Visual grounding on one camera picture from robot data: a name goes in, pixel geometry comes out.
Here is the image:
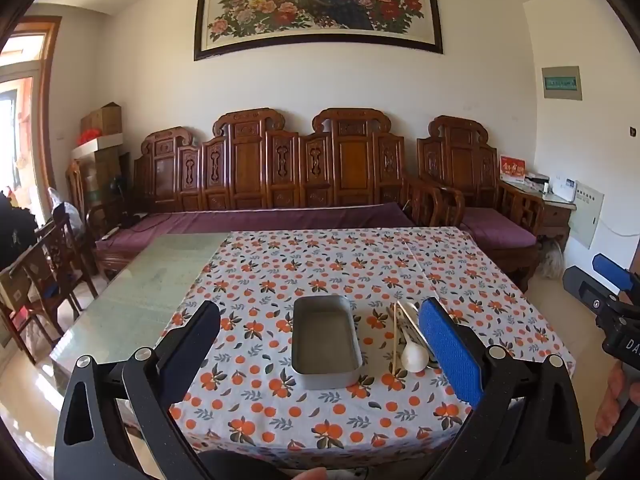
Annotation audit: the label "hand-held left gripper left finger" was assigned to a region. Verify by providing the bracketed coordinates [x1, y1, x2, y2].
[52, 300, 223, 480]

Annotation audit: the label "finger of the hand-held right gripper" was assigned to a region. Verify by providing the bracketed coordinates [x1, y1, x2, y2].
[562, 266, 622, 322]
[592, 254, 640, 292]

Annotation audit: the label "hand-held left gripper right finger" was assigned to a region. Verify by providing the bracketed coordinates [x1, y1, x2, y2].
[417, 297, 586, 480]

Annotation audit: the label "white rice paddle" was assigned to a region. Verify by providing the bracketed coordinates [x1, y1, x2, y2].
[400, 305, 430, 374]

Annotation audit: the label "beige chopstick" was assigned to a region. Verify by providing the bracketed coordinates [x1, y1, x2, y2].
[391, 301, 402, 370]

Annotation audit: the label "grey metal tray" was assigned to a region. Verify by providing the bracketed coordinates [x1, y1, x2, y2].
[290, 295, 364, 391]

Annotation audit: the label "person's right hand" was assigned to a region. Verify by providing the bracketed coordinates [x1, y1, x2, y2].
[594, 367, 627, 437]

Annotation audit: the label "person's left hand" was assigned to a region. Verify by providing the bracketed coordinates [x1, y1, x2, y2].
[270, 467, 328, 480]

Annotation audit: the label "white fluffy bundle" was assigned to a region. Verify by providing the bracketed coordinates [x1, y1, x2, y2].
[537, 239, 566, 281]

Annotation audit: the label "large metal spoon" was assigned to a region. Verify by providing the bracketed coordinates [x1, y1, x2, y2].
[400, 301, 422, 333]

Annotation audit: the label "white electrical panel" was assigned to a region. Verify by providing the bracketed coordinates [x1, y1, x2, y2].
[568, 180, 606, 251]

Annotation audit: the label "wooden side table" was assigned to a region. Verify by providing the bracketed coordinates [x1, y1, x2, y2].
[500, 177, 577, 253]

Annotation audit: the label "white desk phone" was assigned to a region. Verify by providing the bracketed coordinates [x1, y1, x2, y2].
[552, 175, 578, 204]

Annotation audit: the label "purple armchair cushion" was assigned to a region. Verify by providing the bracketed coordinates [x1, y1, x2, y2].
[460, 206, 538, 251]

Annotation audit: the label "orange fruit print tablecloth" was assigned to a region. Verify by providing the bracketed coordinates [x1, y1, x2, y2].
[167, 226, 576, 453]

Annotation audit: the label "red box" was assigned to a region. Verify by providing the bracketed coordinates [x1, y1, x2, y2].
[499, 155, 527, 183]

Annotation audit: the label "wooden chair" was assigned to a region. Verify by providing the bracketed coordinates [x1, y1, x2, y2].
[10, 210, 98, 361]

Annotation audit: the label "carved wooden armchair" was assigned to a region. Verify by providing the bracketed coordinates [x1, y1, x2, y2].
[415, 115, 546, 293]

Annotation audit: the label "white plastic bag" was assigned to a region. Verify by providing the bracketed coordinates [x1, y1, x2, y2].
[47, 187, 83, 237]

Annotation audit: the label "carved wooden sofa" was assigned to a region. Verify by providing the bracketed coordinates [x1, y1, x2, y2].
[86, 107, 463, 281]

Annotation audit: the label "green framed sign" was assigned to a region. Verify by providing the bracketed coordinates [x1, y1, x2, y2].
[541, 65, 584, 102]

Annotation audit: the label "stacked cardboard boxes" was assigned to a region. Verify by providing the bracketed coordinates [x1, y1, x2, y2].
[70, 132, 132, 211]

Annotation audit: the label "black bag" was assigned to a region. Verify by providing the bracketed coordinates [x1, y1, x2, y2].
[0, 195, 37, 272]

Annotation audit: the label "small cardboard box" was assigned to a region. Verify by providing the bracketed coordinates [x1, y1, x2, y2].
[80, 102, 123, 138]

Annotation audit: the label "framed peacock painting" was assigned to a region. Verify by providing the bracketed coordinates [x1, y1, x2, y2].
[193, 0, 444, 62]

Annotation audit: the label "white wall cable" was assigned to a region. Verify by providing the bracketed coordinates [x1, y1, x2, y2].
[599, 217, 640, 237]

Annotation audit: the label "wooden door frame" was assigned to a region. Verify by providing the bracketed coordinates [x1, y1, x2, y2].
[0, 15, 63, 211]

